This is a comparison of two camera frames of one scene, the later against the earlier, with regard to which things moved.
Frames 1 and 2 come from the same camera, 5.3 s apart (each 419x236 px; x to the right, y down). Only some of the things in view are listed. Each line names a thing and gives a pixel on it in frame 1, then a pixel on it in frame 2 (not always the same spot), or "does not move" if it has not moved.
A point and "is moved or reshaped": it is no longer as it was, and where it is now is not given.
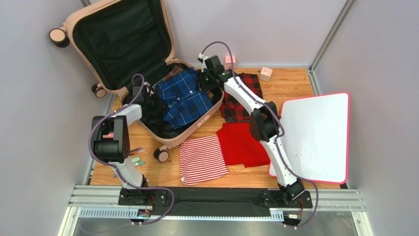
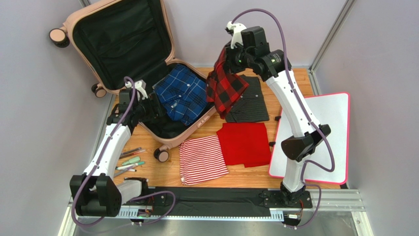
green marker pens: (136, 159) does not move
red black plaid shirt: (231, 110) is moved or reshaped
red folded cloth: (239, 147) does not move
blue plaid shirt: (179, 95) does not move
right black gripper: (203, 81) to (229, 53)
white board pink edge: (315, 137) does not move
